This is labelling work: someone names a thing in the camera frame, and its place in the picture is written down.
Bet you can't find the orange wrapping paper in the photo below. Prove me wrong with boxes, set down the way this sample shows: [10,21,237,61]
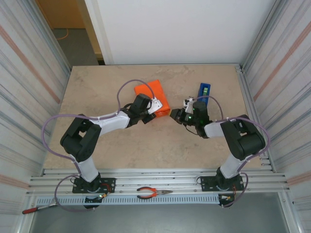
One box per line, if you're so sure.
[134,79,170,119]

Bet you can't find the blue tape dispenser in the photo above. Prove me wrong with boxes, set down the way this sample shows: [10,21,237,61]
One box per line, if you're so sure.
[196,83,211,107]

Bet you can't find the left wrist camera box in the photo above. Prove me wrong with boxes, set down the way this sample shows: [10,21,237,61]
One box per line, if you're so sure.
[146,98,163,115]

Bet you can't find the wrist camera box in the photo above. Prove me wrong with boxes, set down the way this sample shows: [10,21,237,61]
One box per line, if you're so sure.
[146,98,163,115]
[183,96,195,114]

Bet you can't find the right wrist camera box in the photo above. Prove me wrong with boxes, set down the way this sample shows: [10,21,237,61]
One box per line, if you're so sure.
[183,96,195,114]

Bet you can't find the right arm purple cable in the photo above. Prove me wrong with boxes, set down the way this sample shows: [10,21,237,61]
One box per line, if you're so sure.
[194,95,271,208]

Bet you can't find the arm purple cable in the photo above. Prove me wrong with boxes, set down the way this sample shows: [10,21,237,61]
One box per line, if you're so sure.
[41,79,157,213]
[194,95,271,208]

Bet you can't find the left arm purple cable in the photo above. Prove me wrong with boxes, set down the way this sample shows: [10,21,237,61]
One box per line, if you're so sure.
[41,79,157,213]

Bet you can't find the aluminium side rail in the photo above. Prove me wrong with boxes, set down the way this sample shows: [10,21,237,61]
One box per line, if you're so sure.
[235,63,276,173]

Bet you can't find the aluminium rail frame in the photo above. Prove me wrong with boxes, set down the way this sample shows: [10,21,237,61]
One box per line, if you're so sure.
[26,168,291,195]

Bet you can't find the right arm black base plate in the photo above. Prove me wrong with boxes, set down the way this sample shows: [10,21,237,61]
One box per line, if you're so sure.
[200,176,245,192]

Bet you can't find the red-handled pliers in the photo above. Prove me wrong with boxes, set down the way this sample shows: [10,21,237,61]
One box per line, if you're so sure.
[137,186,173,200]

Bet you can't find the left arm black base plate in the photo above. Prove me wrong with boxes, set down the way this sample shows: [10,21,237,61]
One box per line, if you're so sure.
[72,177,116,194]

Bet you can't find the red black power wires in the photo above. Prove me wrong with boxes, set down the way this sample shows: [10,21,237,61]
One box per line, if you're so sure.
[218,185,238,202]
[97,182,115,199]

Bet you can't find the grey slotted cable duct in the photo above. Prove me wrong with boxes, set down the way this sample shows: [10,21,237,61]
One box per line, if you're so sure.
[35,195,221,206]

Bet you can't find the white door frame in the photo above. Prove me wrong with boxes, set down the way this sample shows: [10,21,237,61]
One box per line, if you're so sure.
[84,0,115,66]

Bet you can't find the orange floor cable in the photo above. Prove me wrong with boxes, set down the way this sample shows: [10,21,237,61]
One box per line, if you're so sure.
[56,28,71,41]

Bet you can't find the red-handled screwdriver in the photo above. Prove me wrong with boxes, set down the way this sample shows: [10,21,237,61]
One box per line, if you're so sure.
[22,204,58,215]

